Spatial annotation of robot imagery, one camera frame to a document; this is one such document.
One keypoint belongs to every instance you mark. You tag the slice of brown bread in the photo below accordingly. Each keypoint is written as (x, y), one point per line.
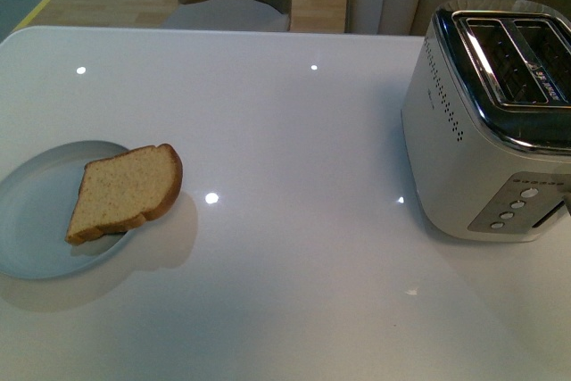
(124, 192)

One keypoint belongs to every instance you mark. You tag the light blue round plate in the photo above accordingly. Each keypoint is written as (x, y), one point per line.
(37, 200)

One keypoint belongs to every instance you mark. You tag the white chrome two-slot toaster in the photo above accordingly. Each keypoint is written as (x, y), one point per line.
(486, 120)

